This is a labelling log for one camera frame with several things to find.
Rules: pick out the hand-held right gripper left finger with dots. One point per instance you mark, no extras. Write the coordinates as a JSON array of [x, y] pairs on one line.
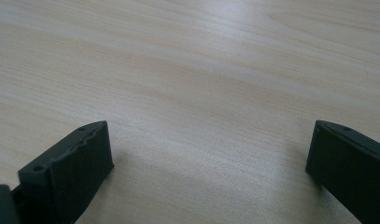
[[75, 174]]

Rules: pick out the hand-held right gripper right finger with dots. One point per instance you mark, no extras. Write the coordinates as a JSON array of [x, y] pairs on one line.
[[349, 168]]

